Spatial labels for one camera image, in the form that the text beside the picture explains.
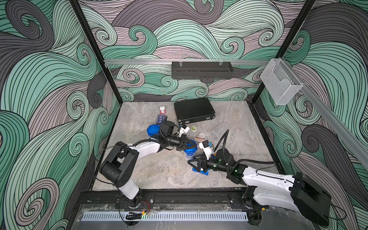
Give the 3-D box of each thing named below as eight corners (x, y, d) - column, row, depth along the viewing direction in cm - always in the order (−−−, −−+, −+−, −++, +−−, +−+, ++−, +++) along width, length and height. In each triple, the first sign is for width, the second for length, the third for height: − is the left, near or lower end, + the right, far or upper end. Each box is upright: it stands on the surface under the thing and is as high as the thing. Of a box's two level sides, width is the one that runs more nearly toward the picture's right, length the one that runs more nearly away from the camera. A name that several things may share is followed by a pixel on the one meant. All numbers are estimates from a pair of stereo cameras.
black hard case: (178, 126, 106) (178, 120, 101) (173, 106, 119) (172, 101, 115) (214, 118, 111) (216, 113, 106) (205, 100, 124) (206, 95, 119)
